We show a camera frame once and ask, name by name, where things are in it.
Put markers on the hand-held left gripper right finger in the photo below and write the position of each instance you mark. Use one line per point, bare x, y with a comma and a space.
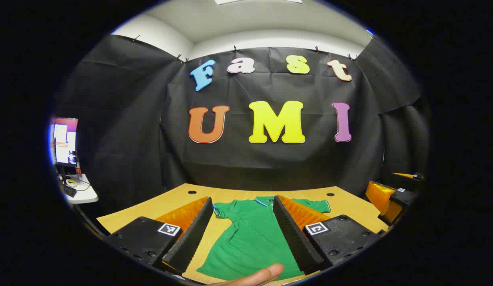
296, 242

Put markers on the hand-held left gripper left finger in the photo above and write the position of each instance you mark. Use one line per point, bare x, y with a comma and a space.
193, 238

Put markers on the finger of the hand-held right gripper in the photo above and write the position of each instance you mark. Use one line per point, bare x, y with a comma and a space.
417, 176
401, 197

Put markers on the green T-shirt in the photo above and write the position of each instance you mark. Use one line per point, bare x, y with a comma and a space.
250, 234

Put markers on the white side table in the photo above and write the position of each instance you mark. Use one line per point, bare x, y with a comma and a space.
85, 194

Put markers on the black device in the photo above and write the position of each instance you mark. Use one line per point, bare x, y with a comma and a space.
69, 191

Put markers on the yellow tape roll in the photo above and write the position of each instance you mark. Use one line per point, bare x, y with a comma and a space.
72, 183

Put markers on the small red bottle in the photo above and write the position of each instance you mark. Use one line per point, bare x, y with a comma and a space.
78, 169

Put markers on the computer monitor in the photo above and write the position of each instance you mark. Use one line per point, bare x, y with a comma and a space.
65, 143

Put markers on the row of small backdrop clips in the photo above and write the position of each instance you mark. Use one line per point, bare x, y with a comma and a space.
235, 49

